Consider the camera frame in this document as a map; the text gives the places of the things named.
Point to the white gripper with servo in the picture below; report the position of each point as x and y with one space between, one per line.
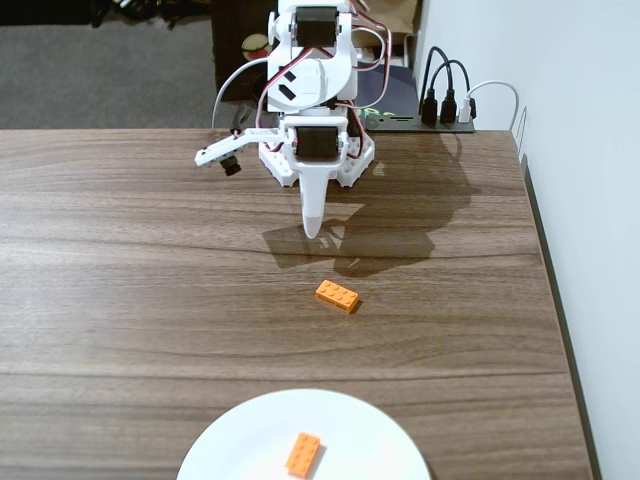
316 142

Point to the orange lego block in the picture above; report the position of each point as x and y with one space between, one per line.
303 454
337 295

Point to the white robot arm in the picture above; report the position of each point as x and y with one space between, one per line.
340 75

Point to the white round plate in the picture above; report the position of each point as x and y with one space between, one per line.
240 450

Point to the black usb hub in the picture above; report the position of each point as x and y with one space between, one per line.
410 125

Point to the dark box with green print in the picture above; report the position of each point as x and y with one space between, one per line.
395 90

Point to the round red white ball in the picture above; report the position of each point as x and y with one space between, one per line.
254 46

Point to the dark cabinet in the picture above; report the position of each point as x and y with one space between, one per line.
227 50

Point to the brown paper bag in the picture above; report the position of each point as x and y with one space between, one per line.
395 15

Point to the wrist camera on white mount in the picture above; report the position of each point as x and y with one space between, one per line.
222 152

